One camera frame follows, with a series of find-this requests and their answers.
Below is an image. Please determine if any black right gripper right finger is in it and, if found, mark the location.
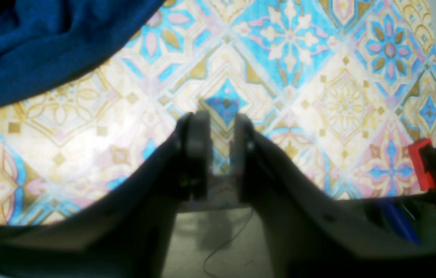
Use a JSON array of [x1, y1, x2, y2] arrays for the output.
[[234, 113, 436, 278]]

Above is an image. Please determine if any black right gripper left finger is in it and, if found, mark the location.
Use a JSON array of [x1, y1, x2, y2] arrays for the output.
[[0, 111, 212, 278]]

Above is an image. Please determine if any blue long-sleeve T-shirt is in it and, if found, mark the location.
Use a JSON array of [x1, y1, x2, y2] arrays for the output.
[[0, 0, 163, 107]]

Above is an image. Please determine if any patterned tile tablecloth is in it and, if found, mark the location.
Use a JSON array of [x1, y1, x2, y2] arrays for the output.
[[0, 0, 436, 225]]

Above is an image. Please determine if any thin black floor cable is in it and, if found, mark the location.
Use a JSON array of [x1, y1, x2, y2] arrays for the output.
[[203, 208, 255, 278]]

